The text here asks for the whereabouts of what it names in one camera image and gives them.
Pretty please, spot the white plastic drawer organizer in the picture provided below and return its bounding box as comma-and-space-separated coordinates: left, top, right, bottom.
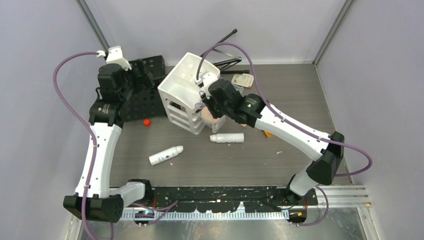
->
157, 52, 226, 135

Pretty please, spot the small white bottle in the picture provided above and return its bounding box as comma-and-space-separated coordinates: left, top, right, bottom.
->
209, 133, 245, 143

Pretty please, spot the purple eyelash curler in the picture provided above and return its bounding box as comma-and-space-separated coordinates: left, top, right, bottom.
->
194, 101, 207, 113

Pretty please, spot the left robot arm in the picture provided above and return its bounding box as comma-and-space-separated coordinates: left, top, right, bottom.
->
63, 59, 154, 223

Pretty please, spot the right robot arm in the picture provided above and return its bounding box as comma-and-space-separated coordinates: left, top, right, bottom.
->
201, 78, 345, 205

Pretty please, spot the white sachet packet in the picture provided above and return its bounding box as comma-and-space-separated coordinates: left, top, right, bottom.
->
231, 73, 255, 88

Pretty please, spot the black music stand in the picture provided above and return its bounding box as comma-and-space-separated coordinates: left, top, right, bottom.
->
115, 28, 251, 124

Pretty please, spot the red cube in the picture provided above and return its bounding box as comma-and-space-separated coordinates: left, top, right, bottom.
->
143, 119, 151, 127

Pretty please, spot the yellow red toy block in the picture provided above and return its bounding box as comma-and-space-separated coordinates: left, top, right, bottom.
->
263, 131, 273, 138

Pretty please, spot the large white spray bottle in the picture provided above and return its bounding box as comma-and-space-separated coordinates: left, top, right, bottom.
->
149, 145, 184, 166

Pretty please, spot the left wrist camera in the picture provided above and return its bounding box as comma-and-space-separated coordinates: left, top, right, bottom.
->
96, 45, 132, 71

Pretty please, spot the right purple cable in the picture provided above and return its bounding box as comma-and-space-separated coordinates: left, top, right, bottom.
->
196, 42, 374, 227

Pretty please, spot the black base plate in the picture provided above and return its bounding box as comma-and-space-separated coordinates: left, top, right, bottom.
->
136, 186, 318, 213

